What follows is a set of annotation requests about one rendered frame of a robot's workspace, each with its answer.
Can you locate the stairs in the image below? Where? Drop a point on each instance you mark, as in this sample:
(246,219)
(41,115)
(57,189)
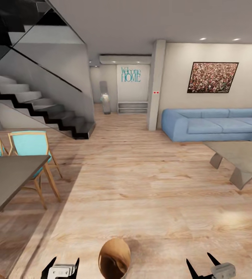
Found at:
(27,86)

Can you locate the breakfast table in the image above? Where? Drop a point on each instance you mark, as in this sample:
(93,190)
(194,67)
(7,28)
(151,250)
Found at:
(16,171)

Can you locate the sofa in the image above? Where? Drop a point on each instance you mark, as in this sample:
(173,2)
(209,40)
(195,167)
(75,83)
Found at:
(191,125)

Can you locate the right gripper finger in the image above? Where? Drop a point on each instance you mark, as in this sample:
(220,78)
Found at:
(193,273)
(213,259)

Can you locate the coffee table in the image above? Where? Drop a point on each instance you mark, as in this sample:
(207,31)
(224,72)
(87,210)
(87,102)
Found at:
(239,154)

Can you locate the picture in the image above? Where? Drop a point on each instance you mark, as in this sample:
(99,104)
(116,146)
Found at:
(212,77)

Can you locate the trash can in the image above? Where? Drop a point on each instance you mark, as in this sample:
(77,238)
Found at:
(114,259)

